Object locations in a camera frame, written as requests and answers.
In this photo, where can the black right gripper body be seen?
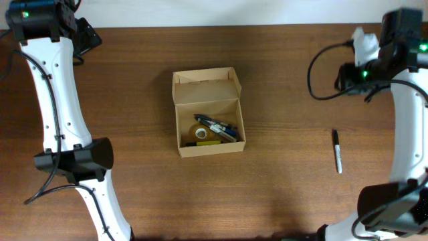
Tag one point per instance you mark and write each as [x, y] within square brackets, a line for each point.
[353, 77]

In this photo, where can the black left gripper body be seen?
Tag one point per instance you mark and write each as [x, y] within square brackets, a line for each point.
[87, 39]

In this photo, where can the black Sharpie marker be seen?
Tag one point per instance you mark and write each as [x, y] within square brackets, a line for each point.
[337, 151]

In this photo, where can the black clear ballpoint pen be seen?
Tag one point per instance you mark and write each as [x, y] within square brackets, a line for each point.
[207, 118]

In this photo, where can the blue whiteboard marker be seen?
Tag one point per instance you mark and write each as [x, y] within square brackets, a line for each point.
[232, 132]

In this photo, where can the black whiteboard marker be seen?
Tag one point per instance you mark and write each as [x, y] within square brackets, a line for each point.
[217, 130]

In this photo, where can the yellow tape roll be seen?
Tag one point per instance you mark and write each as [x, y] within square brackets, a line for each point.
[200, 133]

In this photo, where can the yellow highlighter marker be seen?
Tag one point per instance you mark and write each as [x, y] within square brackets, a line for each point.
[203, 143]

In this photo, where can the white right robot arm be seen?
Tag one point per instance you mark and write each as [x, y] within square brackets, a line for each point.
[394, 60]

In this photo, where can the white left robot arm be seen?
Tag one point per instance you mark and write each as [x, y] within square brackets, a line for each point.
[52, 41]

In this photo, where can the open brown cardboard box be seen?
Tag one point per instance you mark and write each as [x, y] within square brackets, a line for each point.
[212, 92]

